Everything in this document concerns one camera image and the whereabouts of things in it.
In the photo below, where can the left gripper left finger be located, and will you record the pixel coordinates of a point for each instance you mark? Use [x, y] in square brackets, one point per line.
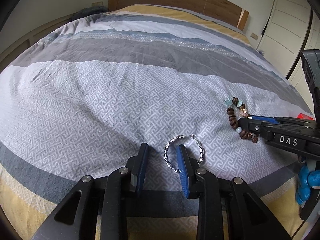
[137, 166]

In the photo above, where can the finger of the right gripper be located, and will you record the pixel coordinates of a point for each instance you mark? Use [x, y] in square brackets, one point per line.
[272, 120]
[252, 128]

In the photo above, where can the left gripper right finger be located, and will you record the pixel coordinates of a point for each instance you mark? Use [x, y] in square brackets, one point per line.
[190, 185]

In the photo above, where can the twisted silver hoop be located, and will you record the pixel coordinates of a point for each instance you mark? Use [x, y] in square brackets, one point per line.
[182, 156]

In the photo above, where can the red jewelry box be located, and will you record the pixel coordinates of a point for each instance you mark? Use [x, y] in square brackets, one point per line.
[304, 116]

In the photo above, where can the striped bed cover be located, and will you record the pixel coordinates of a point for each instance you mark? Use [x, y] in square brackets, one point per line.
[82, 99]

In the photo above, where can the white wardrobe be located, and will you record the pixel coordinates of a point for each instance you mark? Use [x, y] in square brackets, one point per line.
[292, 26]

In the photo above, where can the dark teal pillow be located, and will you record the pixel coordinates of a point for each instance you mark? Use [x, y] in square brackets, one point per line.
[89, 11]

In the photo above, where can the low wooden side shelf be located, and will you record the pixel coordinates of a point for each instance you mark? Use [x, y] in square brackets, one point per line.
[30, 39]

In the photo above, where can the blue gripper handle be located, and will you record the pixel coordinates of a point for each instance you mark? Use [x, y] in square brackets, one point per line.
[307, 180]

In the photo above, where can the wall power outlet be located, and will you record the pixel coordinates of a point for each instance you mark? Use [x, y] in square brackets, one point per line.
[254, 36]

